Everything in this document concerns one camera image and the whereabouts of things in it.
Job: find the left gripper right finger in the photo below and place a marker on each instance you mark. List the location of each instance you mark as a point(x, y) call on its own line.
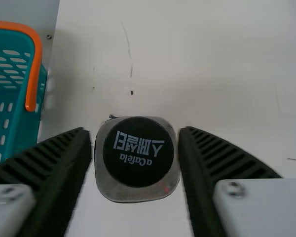
point(212, 172)

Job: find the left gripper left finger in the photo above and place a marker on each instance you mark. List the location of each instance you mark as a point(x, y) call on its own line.
point(51, 168)

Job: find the teal shopping basket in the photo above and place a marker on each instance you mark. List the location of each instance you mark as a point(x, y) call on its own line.
point(12, 98)

